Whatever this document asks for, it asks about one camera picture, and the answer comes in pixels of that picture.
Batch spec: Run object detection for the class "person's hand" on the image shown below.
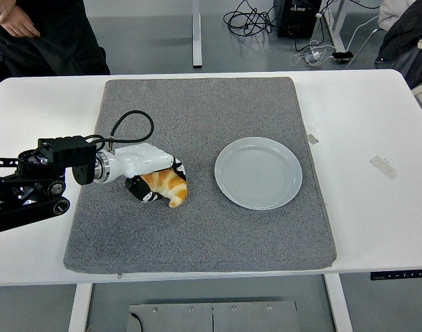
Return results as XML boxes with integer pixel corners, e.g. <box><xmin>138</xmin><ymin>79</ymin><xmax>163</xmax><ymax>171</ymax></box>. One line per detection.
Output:
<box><xmin>0</xmin><ymin>0</ymin><xmax>42</xmax><ymax>38</ymax></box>

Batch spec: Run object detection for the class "grey fabric mat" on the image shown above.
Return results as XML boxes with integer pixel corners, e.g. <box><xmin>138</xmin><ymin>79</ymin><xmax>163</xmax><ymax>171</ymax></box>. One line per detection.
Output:
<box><xmin>63</xmin><ymin>76</ymin><xmax>338</xmax><ymax>275</ymax></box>

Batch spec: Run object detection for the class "white charging cable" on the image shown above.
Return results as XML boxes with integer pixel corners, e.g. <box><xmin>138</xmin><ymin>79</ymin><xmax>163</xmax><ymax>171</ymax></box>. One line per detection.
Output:
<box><xmin>288</xmin><ymin>39</ymin><xmax>336</xmax><ymax>68</ymax></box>

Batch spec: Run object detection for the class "grey metal chair leg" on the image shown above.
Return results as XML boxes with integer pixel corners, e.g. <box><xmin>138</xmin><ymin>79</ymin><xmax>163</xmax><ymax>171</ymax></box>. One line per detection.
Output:
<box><xmin>345</xmin><ymin>28</ymin><xmax>385</xmax><ymax>70</ymax></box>

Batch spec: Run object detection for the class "grey metal plate with screws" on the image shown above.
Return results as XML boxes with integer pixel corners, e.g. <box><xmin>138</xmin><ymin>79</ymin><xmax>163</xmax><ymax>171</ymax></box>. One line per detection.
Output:
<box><xmin>128</xmin><ymin>300</ymin><xmax>299</xmax><ymax>332</ymax></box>

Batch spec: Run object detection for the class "black table control panel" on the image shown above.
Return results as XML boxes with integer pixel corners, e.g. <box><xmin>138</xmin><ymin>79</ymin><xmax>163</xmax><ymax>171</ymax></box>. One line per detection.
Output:
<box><xmin>370</xmin><ymin>271</ymin><xmax>422</xmax><ymax>281</ymax></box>

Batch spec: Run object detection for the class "white garment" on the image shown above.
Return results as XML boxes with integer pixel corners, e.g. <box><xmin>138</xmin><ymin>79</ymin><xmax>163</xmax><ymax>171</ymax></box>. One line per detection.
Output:
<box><xmin>377</xmin><ymin>0</ymin><xmax>418</xmax><ymax>31</ymax></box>

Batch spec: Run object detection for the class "white slanted desk leg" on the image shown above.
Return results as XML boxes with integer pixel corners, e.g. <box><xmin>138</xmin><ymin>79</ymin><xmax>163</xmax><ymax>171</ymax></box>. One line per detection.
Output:
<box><xmin>321</xmin><ymin>0</ymin><xmax>349</xmax><ymax>53</ymax></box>

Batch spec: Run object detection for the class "white table leg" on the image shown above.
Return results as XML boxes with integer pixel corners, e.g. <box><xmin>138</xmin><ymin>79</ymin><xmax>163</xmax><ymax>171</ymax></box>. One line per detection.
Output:
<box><xmin>323</xmin><ymin>275</ymin><xmax>354</xmax><ymax>332</ymax></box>
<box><xmin>67</xmin><ymin>284</ymin><xmax>94</xmax><ymax>332</ymax></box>

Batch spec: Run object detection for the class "golden croissant bread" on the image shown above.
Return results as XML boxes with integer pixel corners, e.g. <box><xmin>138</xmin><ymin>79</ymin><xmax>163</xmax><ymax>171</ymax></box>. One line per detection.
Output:
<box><xmin>141</xmin><ymin>168</ymin><xmax>189</xmax><ymax>208</ymax></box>

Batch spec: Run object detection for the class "black smartphone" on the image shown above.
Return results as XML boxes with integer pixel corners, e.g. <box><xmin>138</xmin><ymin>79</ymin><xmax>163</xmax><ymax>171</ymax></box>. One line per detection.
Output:
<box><xmin>331</xmin><ymin>50</ymin><xmax>355</xmax><ymax>64</ymax></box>

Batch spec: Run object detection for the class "person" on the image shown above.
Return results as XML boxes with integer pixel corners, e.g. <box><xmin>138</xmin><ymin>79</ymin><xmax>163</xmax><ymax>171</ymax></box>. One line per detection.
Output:
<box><xmin>0</xmin><ymin>0</ymin><xmax>111</xmax><ymax>89</ymax></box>

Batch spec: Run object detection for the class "light grey round plate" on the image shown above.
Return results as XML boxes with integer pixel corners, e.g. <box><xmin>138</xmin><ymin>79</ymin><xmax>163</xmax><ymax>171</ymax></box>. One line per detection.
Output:
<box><xmin>214</xmin><ymin>136</ymin><xmax>304</xmax><ymax>210</ymax></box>

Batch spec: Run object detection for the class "large grey tape piece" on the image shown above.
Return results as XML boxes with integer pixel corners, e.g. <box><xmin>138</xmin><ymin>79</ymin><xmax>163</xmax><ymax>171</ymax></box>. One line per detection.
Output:
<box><xmin>369</xmin><ymin>155</ymin><xmax>398</xmax><ymax>179</ymax></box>

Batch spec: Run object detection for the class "black jacket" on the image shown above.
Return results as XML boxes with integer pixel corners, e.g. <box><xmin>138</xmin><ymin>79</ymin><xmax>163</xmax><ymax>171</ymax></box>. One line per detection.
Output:
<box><xmin>374</xmin><ymin>0</ymin><xmax>422</xmax><ymax>91</ymax></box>

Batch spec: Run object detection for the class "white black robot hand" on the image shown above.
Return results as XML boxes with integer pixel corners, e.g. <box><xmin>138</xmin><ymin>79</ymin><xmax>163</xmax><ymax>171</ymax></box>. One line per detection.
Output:
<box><xmin>106</xmin><ymin>142</ymin><xmax>188</xmax><ymax>204</ymax></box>

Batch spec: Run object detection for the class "black computer case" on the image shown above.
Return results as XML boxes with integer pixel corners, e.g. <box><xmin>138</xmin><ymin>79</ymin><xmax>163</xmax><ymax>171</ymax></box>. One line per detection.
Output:
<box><xmin>273</xmin><ymin>0</ymin><xmax>322</xmax><ymax>39</ymax></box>

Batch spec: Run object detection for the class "short black cable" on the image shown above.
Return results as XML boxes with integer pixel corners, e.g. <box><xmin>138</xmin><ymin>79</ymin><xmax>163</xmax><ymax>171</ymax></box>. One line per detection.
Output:
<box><xmin>129</xmin><ymin>313</ymin><xmax>145</xmax><ymax>332</ymax></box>

